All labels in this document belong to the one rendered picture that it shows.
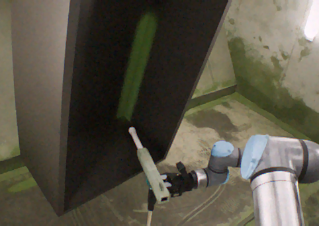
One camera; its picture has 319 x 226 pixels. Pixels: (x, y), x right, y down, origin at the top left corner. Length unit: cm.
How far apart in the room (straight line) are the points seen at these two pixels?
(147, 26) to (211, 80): 161
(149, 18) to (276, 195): 93
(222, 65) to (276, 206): 242
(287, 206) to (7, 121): 170
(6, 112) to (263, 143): 161
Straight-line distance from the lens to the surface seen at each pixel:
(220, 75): 296
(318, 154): 82
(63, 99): 77
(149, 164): 130
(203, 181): 135
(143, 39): 138
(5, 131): 200
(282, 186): 71
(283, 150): 76
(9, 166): 205
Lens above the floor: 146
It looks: 33 degrees down
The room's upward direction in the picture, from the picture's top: 8 degrees clockwise
